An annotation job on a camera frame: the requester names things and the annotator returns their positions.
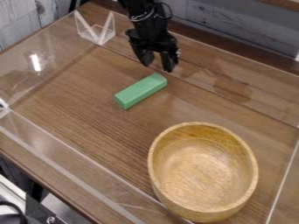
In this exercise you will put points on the clear acrylic corner bracket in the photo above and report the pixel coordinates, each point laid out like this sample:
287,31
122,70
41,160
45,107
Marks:
98,34

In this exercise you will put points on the green rectangular block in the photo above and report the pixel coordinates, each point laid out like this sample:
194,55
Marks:
129,96

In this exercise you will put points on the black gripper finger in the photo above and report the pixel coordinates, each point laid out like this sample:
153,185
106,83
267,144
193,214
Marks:
144,55
169,60

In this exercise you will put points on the brown wooden bowl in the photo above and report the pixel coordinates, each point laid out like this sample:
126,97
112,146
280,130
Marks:
202,171

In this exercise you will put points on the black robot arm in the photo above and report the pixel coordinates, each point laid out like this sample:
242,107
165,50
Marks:
142,8

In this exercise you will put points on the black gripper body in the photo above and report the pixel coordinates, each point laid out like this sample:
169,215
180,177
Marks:
149,34

